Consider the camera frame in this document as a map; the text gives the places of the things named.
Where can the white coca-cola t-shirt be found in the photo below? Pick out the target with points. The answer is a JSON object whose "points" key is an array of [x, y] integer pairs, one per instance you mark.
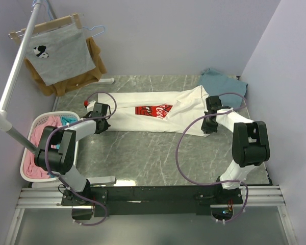
{"points": [[170, 111]]}

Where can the white clothes rack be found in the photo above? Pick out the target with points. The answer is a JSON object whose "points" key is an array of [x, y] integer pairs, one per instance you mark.
{"points": [[6, 126]]}

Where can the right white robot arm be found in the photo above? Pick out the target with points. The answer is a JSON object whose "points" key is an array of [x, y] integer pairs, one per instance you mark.
{"points": [[250, 144]]}

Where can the pink garment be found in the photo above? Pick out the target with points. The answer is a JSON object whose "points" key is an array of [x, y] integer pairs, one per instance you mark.
{"points": [[30, 169]]}

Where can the black base beam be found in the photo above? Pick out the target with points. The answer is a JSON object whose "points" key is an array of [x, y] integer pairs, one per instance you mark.
{"points": [[145, 200]]}

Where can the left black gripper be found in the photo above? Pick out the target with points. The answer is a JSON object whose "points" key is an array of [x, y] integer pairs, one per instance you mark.
{"points": [[106, 126]]}

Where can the aluminium rail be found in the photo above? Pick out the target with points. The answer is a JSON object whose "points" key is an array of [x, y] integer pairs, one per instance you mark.
{"points": [[51, 198]]}

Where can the wooden clip hanger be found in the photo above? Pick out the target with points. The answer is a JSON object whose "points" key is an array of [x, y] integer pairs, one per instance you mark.
{"points": [[17, 36]]}

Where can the white laundry basket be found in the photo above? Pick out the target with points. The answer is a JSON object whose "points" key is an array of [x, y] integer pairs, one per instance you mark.
{"points": [[36, 122]]}

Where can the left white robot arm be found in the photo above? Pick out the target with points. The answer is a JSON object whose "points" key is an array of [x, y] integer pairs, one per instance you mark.
{"points": [[61, 161]]}

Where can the brown garment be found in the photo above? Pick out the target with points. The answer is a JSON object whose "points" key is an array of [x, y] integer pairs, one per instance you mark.
{"points": [[68, 85]]}

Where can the grey panda t-shirt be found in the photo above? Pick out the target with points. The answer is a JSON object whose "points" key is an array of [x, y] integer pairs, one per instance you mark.
{"points": [[60, 54]]}

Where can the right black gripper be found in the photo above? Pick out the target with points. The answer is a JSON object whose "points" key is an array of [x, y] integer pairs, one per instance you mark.
{"points": [[206, 129]]}

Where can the folded blue t-shirt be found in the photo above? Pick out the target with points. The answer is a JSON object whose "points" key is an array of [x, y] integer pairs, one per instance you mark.
{"points": [[216, 83]]}

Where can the teal garment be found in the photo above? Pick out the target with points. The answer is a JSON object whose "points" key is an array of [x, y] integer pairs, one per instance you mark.
{"points": [[64, 121]]}

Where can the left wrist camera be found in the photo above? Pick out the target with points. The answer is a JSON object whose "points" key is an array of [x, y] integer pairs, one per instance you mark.
{"points": [[89, 105]]}

